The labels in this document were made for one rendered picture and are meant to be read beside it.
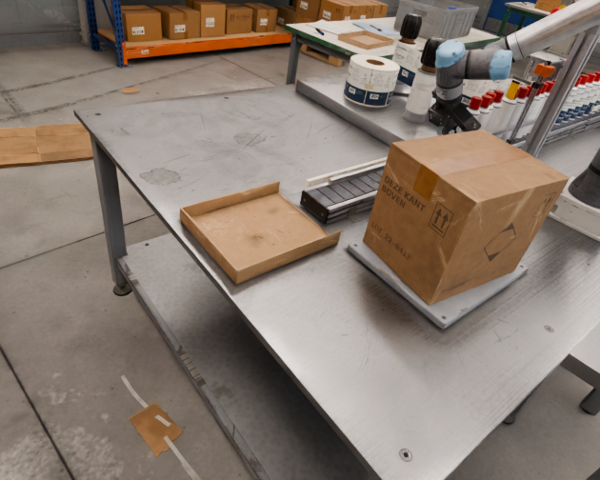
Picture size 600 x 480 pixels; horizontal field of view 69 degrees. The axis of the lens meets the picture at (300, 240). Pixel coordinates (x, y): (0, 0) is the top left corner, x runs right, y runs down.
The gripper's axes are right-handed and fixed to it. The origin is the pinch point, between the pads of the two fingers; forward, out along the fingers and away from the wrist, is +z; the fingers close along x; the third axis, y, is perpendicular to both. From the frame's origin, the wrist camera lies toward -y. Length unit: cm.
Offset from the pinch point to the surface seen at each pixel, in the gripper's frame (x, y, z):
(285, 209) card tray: 61, 5, -24
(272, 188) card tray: 59, 13, -25
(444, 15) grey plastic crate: -153, 135, 82
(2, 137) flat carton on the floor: 134, 244, 29
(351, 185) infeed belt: 41.4, 1.3, -17.5
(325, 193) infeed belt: 50, 1, -23
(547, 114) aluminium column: -29.0, -13.9, 2.8
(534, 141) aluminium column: -23.6, -14.6, 10.2
